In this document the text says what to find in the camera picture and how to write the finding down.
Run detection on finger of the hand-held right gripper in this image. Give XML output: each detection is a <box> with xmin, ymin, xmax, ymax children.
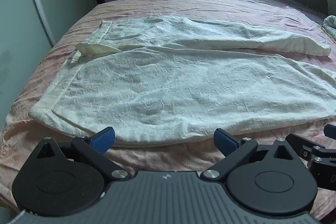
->
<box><xmin>286</xmin><ymin>133</ymin><xmax>336</xmax><ymax>162</ymax></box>
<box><xmin>323</xmin><ymin>124</ymin><xmax>336</xmax><ymax>139</ymax></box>

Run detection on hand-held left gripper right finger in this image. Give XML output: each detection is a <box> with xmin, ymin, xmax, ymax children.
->
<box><xmin>201</xmin><ymin>128</ymin><xmax>298</xmax><ymax>183</ymax></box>

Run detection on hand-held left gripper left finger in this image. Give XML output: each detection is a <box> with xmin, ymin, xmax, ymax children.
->
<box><xmin>34</xmin><ymin>127</ymin><xmax>132</xmax><ymax>183</ymax></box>

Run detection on white textured pants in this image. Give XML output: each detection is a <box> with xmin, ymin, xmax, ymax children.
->
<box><xmin>28</xmin><ymin>15</ymin><xmax>336</xmax><ymax>148</ymax></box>

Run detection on folded printed blanket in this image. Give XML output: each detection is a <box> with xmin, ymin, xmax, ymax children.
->
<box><xmin>322</xmin><ymin>15</ymin><xmax>336</xmax><ymax>41</ymax></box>

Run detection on pink bed sheet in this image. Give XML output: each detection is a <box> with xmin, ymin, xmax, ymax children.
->
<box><xmin>0</xmin><ymin>0</ymin><xmax>336</xmax><ymax>215</ymax></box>

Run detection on glass wardrobe door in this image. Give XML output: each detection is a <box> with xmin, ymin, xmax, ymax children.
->
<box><xmin>0</xmin><ymin>0</ymin><xmax>97</xmax><ymax>131</ymax></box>

